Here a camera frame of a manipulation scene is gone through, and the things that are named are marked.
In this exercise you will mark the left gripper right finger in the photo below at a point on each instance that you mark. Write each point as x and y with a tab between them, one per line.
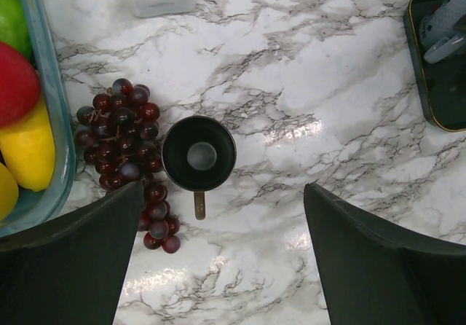
375	272

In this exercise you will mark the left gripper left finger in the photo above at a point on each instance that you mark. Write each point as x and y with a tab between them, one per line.
70	270

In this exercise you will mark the brown mug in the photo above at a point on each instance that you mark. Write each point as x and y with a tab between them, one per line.
198	155

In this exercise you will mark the grey-blue mug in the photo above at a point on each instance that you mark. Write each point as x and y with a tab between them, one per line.
437	31

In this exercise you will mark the teal plastic fruit bin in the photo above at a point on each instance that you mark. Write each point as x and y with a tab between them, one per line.
34	208

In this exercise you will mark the orange fruit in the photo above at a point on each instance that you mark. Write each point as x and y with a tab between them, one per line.
9	193

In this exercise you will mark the yellow lemon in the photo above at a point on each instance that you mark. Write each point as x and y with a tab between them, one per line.
28	149

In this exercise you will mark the dark red grape bunch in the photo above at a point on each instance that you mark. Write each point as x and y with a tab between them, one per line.
119	135

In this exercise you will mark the red apple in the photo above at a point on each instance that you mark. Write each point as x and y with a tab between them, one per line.
20	86

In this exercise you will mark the dark green tray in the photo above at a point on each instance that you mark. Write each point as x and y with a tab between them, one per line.
441	86

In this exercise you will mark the green apple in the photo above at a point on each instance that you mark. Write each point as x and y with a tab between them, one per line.
14	29

